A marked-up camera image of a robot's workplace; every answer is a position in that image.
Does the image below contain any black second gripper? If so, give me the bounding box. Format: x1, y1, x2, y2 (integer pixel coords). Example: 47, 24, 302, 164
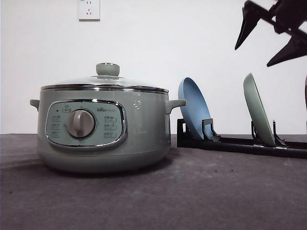
235, 0, 307, 67

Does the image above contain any green plate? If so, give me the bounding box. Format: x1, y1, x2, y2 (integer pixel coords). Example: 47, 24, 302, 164
243, 73, 276, 147

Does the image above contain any glass steamer lid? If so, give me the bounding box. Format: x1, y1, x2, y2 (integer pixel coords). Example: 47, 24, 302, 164
40, 62, 169, 94

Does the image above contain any blue plate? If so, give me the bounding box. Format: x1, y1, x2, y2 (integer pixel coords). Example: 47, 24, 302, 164
177, 77, 212, 139

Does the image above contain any black plate rack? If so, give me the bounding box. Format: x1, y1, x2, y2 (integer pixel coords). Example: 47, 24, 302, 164
177, 118, 307, 159

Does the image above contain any green electric steamer pot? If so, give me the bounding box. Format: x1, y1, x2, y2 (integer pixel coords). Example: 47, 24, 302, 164
30, 84, 186, 173

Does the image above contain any dark grey table mat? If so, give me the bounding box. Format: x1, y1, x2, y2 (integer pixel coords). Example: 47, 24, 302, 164
0, 134, 307, 230

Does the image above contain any white wall socket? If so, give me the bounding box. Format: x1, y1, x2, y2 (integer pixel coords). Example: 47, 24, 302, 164
77, 0, 100, 23

